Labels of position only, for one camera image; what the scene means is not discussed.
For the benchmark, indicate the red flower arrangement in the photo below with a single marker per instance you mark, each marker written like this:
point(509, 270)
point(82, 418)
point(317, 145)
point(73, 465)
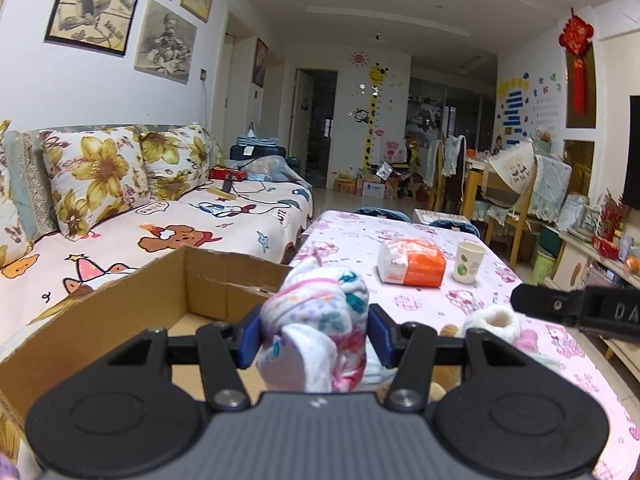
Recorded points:
point(612, 215)

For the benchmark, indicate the cream television cabinet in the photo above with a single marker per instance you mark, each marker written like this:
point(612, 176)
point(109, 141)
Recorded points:
point(580, 270)

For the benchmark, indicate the cream canvas bag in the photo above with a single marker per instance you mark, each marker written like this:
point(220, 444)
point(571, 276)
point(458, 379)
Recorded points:
point(512, 170)

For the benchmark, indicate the sketch portrait picture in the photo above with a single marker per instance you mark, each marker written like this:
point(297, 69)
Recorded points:
point(165, 42)

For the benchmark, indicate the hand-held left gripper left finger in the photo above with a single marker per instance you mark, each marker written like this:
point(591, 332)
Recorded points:
point(247, 345)

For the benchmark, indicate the red gift box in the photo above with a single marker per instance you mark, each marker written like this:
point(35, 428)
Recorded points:
point(605, 247)

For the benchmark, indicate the white fluffy plush toy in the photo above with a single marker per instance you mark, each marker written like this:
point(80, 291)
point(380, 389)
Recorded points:
point(492, 320)

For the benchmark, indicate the grey blue blanket heap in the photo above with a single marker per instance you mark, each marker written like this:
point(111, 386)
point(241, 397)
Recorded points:
point(277, 170)

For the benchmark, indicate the black framed bird picture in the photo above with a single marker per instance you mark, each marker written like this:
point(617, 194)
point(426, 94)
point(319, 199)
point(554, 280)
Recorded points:
point(92, 7)

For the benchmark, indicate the giraffe height wall sticker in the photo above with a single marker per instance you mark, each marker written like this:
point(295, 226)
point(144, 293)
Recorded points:
point(372, 110)

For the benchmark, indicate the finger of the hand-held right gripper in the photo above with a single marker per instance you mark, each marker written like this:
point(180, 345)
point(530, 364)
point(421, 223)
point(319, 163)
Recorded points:
point(550, 305)

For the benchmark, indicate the orange tissue pack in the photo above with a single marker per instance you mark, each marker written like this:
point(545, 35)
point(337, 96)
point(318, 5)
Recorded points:
point(415, 262)

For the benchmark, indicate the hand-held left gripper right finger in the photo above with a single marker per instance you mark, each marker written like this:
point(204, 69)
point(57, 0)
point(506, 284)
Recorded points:
point(380, 335)

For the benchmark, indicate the black bag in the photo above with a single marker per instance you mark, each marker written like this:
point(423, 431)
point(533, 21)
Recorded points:
point(255, 152)

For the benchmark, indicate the brown cardboard box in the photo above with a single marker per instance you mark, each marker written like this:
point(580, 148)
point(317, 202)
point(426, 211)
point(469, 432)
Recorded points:
point(125, 300)

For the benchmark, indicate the black television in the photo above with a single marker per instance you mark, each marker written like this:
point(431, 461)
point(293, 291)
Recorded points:
point(632, 160)

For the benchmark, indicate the small yellow floral pillow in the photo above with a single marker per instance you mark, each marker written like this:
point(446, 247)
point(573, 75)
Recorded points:
point(175, 160)

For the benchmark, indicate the blue chair back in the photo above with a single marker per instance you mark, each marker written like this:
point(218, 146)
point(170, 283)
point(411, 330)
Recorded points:
point(382, 213)
point(455, 227)

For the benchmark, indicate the narrow framed picture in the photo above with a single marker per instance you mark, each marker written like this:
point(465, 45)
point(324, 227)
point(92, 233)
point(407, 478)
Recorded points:
point(260, 62)

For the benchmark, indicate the green waste bin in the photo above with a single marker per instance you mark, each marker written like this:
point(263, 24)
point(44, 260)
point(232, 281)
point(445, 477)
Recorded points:
point(543, 267)

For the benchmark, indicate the red knot ornament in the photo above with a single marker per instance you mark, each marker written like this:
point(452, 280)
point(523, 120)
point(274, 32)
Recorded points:
point(577, 35)

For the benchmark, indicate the monkey wall sticker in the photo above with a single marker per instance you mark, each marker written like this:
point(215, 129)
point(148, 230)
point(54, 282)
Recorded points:
point(358, 115)

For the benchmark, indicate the wooden chair with draped cloth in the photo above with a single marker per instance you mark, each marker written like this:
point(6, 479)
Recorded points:
point(447, 160)

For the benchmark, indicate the large yellow floral pillow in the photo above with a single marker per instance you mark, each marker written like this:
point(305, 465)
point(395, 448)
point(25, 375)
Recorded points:
point(95, 180)

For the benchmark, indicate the floral cushion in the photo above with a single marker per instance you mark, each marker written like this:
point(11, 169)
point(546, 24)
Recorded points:
point(10, 220)

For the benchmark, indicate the white blue carton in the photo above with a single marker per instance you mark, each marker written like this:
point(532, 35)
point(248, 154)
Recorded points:
point(374, 190)

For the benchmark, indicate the sun wall sticker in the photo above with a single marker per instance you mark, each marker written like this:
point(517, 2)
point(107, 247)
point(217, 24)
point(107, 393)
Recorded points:
point(358, 58)

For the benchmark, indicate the wooden chair with lace cover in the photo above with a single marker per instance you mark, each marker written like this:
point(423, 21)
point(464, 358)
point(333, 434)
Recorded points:
point(550, 180)

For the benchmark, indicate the white paper cup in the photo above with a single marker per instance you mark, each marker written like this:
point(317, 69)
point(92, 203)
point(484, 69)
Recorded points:
point(469, 262)

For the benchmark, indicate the blue wall sticker chart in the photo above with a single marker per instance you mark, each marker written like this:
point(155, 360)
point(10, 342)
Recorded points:
point(515, 105)

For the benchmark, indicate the grey green pillow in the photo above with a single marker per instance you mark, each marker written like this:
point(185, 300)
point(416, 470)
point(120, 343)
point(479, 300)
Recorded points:
point(27, 190)

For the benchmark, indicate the cartoon printed sofa cover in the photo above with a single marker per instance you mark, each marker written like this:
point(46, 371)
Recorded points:
point(150, 220)

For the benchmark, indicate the printed white cloth bundle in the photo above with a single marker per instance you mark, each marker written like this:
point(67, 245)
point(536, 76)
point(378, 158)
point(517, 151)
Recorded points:
point(310, 320)

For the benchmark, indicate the orange fruit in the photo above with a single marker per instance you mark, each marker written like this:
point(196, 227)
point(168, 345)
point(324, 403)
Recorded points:
point(633, 265)

